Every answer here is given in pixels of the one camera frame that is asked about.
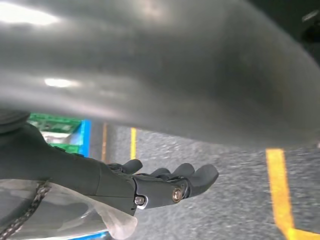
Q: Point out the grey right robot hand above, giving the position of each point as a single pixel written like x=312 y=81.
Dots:
x=75 y=172

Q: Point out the green plastic crate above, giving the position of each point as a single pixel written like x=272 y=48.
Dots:
x=55 y=122

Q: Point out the yellow floor tape strip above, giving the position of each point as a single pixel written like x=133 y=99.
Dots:
x=133 y=142
x=277 y=185

